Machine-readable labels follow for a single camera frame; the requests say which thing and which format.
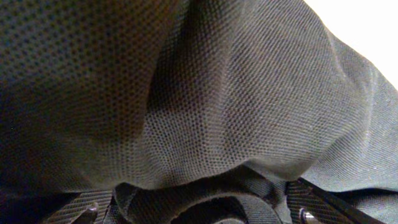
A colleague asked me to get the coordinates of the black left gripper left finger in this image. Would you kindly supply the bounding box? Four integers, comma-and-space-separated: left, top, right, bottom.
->
43, 190, 112, 224

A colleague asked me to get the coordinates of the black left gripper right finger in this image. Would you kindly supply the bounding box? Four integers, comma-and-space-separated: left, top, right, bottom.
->
285, 178, 384, 224

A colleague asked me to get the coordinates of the black t-shirt with white logo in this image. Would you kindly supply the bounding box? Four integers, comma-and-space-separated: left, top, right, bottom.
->
1, 1, 397, 223

